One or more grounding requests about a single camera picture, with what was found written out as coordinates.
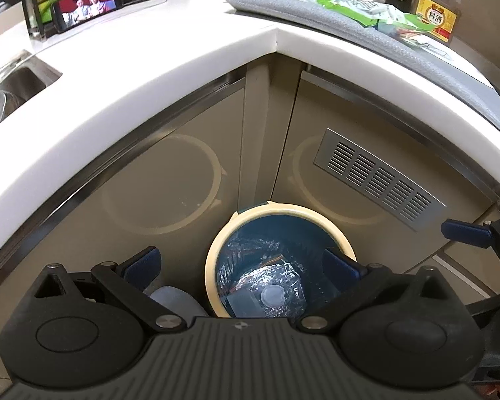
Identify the blue trash bin cream rim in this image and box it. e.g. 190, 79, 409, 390
204, 201, 367, 321

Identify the clear trash in bin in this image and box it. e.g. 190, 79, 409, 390
216, 232, 307, 320

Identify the cabinet vent grille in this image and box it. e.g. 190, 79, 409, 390
313, 128, 446, 231

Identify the grey dish mat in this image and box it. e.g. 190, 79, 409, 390
227, 0, 500, 129

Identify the stainless steel sink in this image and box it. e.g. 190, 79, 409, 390
0, 51, 62, 123

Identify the cooking wine jug yellow label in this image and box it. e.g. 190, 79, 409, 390
412, 0, 462, 45

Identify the green white plastic package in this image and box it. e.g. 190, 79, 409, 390
316, 0, 434, 33

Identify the smartphone showing video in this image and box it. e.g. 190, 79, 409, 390
50, 0, 123, 33

